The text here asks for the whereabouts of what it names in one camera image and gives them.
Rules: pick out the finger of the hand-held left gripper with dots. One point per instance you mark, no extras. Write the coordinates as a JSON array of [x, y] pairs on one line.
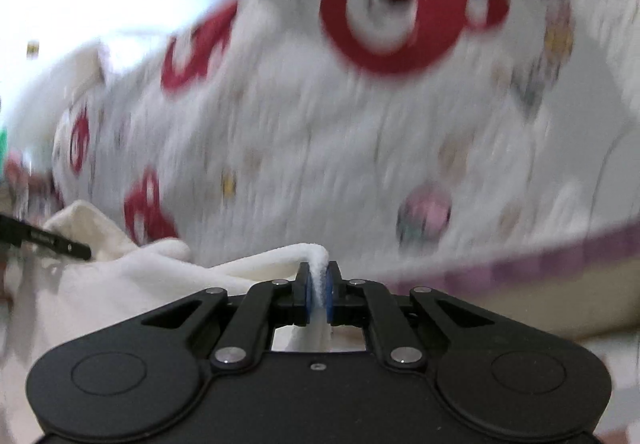
[[50, 240]]

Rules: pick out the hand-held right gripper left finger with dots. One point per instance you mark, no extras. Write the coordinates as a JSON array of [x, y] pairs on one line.
[[306, 296]]

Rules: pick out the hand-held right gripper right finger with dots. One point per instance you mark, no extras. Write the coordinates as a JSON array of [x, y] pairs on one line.
[[330, 296]]

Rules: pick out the white fleece garment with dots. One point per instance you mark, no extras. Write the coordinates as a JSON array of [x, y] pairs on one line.
[[125, 284]]

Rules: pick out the white quilt with red bears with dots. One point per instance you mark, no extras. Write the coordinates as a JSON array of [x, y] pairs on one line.
[[310, 134]]

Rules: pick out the beige pad with brown trim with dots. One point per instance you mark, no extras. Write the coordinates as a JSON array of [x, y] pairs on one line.
[[550, 296]]

